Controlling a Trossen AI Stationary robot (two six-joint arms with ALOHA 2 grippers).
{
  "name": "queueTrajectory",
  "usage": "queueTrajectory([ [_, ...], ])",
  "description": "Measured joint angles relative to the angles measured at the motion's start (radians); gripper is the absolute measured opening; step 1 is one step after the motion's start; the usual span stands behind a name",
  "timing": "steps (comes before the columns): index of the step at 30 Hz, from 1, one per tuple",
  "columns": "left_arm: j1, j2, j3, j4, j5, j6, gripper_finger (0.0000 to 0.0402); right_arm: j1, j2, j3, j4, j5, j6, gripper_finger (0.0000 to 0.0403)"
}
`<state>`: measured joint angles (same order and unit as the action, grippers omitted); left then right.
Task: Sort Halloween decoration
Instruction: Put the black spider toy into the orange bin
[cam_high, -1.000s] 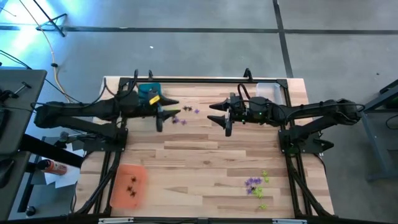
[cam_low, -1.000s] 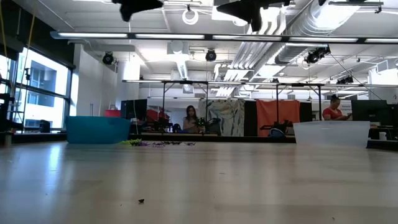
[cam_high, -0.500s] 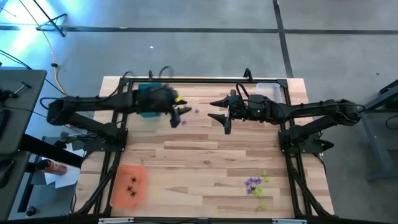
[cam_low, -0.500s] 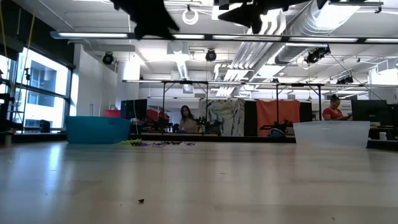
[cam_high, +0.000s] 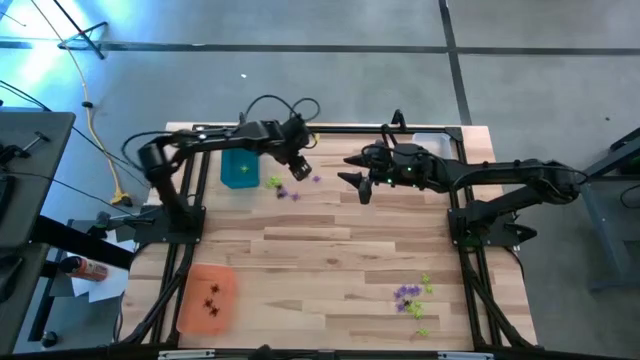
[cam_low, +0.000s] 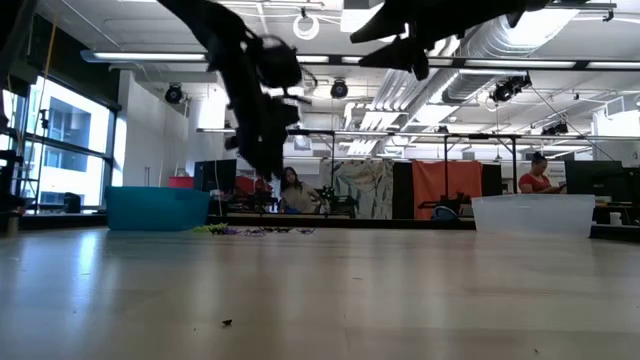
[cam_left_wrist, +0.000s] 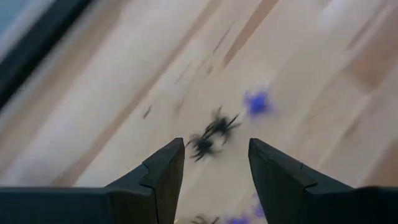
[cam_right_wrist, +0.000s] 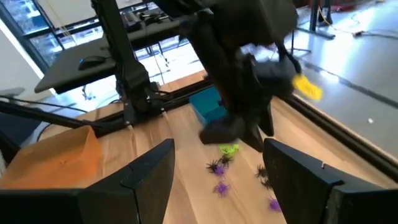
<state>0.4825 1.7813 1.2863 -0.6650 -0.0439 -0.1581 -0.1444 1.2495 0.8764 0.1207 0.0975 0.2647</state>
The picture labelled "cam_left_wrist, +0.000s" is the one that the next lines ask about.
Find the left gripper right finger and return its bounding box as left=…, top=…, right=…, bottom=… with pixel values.
left=248, top=138, right=355, bottom=224

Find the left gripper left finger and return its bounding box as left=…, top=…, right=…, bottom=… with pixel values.
left=104, top=138, right=186, bottom=224

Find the black plastic spider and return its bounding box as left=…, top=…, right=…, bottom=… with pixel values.
left=185, top=133, right=223, bottom=163
left=204, top=105, right=243, bottom=144
left=190, top=213, right=221, bottom=224

